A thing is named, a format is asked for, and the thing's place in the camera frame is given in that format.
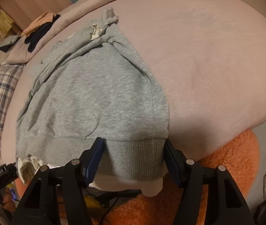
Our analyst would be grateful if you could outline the grey New York sweatshirt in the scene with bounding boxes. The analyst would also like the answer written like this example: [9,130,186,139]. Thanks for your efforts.
[15,7,171,197]

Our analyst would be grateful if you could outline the orange fluffy rug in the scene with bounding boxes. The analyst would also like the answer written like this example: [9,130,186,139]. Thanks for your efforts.
[7,140,254,224]

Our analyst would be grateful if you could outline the folded pink duvet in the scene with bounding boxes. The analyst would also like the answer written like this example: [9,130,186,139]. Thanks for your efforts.
[7,0,116,64]

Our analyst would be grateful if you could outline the folded navy garment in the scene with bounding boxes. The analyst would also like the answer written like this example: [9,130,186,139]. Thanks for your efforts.
[24,14,60,52]

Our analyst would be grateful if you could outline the pink bed sheet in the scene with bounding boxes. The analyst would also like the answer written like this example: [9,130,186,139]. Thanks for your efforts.
[1,0,266,163]

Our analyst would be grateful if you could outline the folded peach garment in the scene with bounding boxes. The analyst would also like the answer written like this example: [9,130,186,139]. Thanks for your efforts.
[21,11,56,37]

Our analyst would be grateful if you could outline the pink curtain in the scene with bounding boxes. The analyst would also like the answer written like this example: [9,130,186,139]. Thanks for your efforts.
[0,0,72,30]

